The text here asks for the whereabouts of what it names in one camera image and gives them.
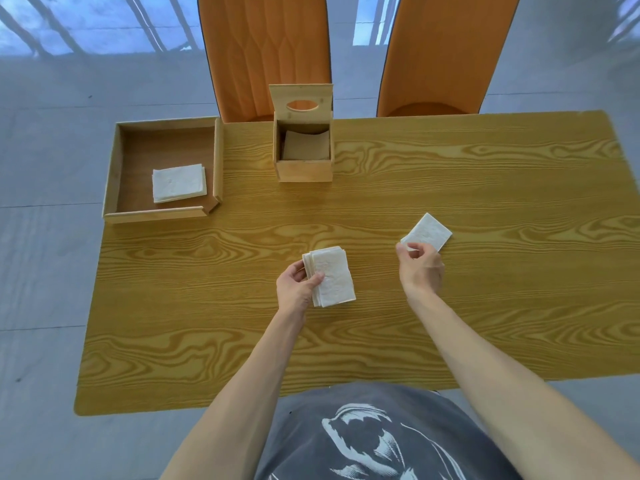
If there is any person's right hand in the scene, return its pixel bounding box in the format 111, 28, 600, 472
395, 242, 446, 298

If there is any person's left hand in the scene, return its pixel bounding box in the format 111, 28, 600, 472
276, 260, 326, 321

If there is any stack of white napkins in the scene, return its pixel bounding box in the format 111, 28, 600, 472
302, 246, 357, 308

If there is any single white napkin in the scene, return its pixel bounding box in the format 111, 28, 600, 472
400, 213, 453, 252

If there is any person's left forearm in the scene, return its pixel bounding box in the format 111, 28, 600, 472
160, 311, 307, 480

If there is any person's right forearm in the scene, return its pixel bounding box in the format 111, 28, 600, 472
406, 289, 640, 480

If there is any wooden table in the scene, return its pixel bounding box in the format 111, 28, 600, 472
74, 111, 640, 417

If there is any beige tissue in box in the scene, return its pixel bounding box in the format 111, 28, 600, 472
282, 130, 331, 161

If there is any wooden tissue box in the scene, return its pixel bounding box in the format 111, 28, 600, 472
269, 84, 335, 183

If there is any grey printed shirt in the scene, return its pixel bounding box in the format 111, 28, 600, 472
254, 382, 523, 480

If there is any small pile of white napkins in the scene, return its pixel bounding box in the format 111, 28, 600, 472
152, 164, 208, 204

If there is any shallow wooden tray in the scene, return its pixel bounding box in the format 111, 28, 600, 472
102, 116, 224, 225

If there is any orange smooth chair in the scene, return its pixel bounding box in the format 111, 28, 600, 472
376, 0, 522, 118

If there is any orange quilted chair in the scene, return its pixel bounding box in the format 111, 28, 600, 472
197, 0, 333, 124

